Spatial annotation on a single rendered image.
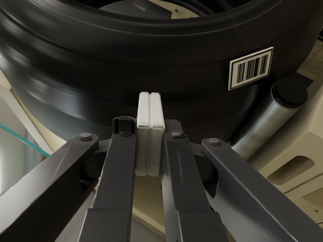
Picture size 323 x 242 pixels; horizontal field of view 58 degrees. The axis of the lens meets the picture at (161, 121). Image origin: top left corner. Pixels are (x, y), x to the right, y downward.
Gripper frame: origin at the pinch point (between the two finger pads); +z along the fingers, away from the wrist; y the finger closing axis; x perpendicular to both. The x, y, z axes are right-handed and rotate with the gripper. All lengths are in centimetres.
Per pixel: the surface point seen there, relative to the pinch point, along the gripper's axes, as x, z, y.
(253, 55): 3.1, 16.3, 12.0
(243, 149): -13.6, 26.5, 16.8
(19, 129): -265, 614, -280
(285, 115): -4.3, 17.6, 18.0
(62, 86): -2.1, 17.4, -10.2
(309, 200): -32, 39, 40
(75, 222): -62, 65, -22
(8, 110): -201, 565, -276
